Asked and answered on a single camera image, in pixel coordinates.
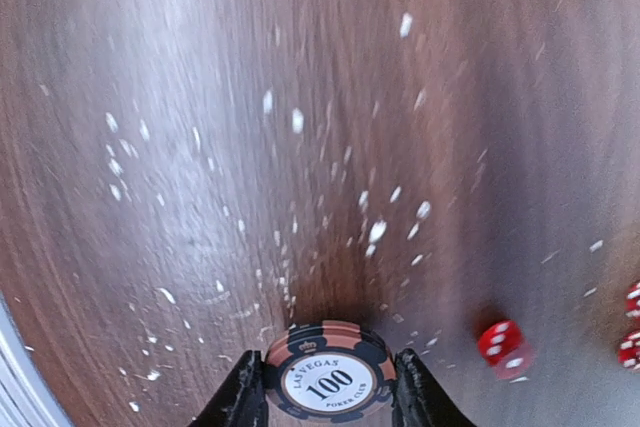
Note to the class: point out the red die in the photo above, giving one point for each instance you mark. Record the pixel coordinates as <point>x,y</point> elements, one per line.
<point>632,302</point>
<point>629,351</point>

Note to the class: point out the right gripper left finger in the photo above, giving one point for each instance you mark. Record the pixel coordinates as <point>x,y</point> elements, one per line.
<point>240,401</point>

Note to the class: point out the black red poker chip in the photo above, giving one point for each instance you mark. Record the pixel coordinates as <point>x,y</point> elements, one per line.
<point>332,371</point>

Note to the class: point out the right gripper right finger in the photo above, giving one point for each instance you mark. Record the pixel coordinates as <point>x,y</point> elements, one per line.
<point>418,399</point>

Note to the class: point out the red dice pair lower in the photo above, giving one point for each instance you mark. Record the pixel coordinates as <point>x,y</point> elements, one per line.
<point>505,349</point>

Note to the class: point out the red die upper right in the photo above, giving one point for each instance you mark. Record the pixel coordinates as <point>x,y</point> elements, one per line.
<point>632,302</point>

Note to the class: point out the red die upper left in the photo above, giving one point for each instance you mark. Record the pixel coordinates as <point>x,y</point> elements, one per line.
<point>629,351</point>

